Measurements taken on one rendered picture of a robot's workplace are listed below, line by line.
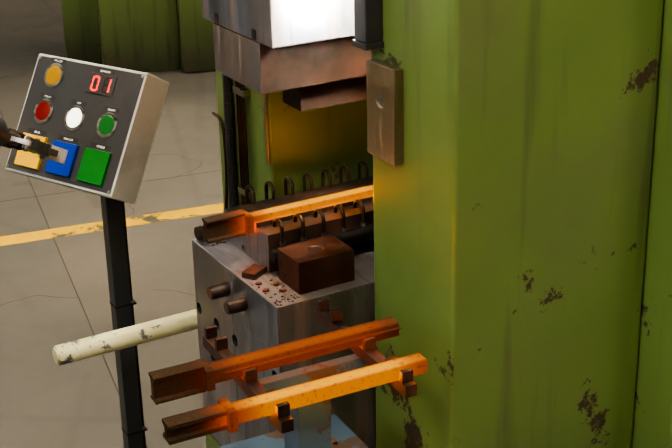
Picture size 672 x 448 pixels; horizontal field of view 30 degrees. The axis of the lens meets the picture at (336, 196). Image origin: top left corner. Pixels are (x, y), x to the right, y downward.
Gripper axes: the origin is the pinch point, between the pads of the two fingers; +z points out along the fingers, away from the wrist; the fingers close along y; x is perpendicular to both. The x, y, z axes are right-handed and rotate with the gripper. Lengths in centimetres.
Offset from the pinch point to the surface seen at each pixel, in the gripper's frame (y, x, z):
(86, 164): -1.9, 0.0, 12.5
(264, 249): 52, -8, 10
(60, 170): -8.9, -2.6, 12.4
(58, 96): -16.8, 13.5, 13.2
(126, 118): 4.9, 11.8, 13.2
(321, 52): 59, 30, 0
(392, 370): 99, -21, -15
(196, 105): -237, 62, 321
